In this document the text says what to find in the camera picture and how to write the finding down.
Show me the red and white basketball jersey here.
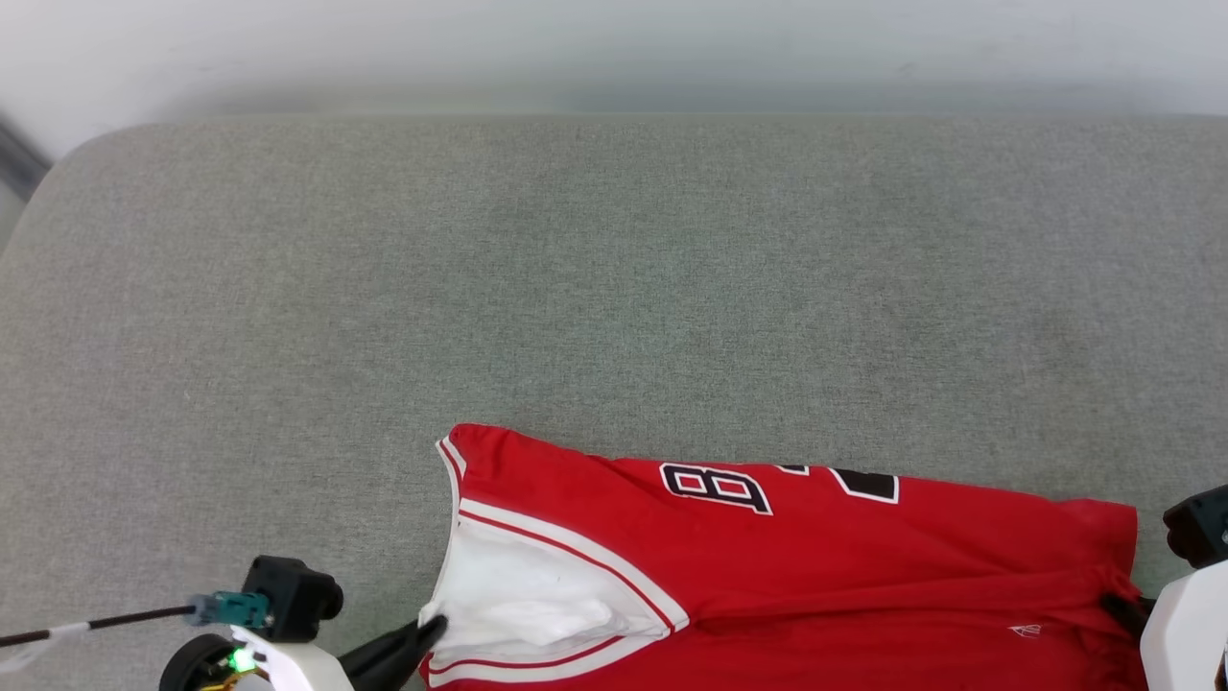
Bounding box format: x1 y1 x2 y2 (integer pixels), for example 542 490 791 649
419 422 1152 691

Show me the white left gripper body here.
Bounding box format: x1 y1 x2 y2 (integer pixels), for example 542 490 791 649
230 624 358 691

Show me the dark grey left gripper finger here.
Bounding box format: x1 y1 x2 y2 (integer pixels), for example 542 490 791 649
341 614 450 691

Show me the grey fabric sofa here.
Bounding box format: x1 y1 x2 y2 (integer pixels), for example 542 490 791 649
0 115 1228 691

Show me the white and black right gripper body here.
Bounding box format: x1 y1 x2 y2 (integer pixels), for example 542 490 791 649
1140 559 1228 691

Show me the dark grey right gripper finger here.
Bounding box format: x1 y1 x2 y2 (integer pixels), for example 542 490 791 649
1098 593 1154 641

